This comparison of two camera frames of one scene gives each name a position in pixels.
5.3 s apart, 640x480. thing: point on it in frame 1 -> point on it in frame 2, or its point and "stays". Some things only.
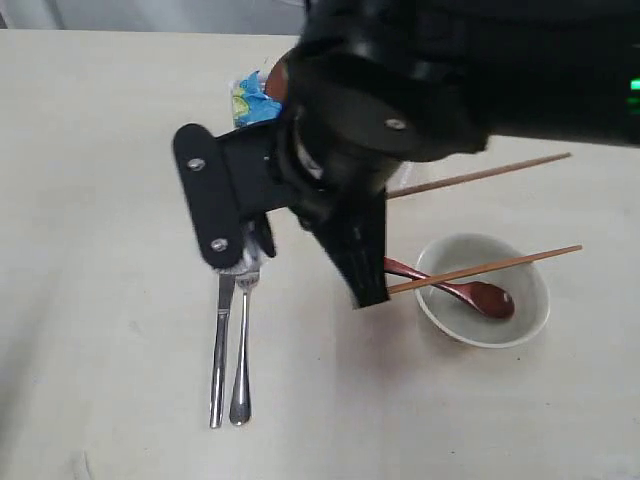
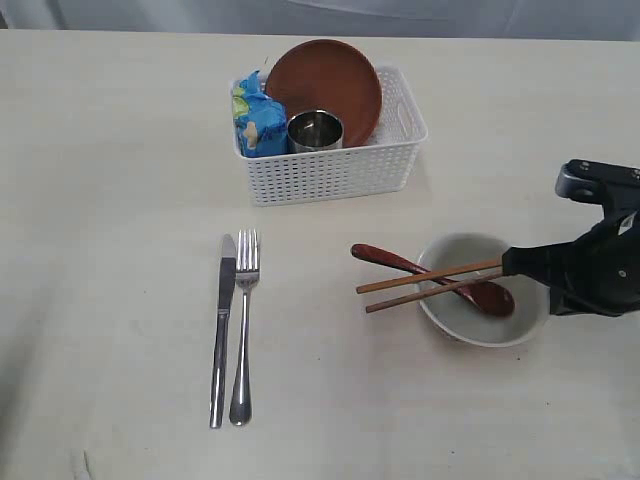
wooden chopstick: x=402 y=192 -> x=363 y=288
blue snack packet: x=249 y=104 stays
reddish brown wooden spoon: x=485 y=298 stays
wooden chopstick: x=480 y=270 -> x=426 y=294
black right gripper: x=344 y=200 -> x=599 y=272
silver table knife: x=226 y=286 stays
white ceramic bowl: x=526 y=285 stays
